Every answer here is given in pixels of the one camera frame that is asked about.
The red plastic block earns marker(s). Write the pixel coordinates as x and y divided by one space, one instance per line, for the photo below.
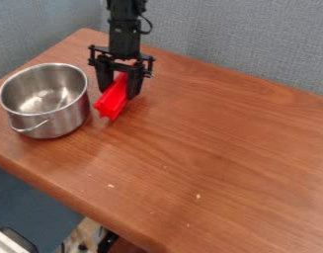
112 100

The black chair frame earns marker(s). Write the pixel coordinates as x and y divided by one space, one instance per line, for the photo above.
15 243

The beige object under table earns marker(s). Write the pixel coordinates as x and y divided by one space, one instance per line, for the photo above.
90 238

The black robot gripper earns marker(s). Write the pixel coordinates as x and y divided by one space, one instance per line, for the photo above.
122 56

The metal pot with handle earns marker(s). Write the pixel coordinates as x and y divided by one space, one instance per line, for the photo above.
46 100

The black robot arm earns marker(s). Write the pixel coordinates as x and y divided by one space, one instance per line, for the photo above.
128 10

